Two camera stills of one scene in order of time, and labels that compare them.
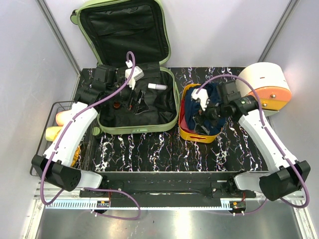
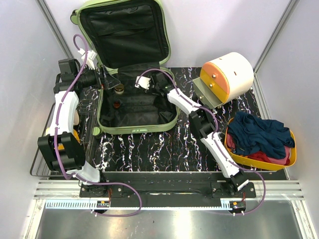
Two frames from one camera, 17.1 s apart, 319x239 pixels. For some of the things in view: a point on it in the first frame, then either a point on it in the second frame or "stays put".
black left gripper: [141, 105] to [100, 80]
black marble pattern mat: [233, 150] stays put
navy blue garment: [194, 112] to [251, 133]
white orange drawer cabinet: [272, 85] to [229, 77]
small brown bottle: [116, 105] stays put
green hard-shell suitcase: [121, 32] stays put
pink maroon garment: [184, 122] to [284, 161]
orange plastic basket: [195, 137] to [253, 163]
